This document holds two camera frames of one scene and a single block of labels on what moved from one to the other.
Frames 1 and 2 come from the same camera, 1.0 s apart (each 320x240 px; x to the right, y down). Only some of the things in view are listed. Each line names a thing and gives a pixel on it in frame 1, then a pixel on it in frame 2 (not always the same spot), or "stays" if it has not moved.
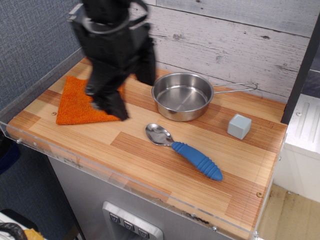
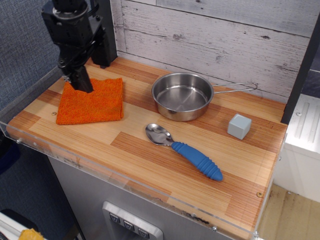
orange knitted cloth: x=75 y=107 stays
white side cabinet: x=298 y=170 stays
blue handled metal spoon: x=160 y=135 stays
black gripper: x=111 y=53 -> x=73 y=29
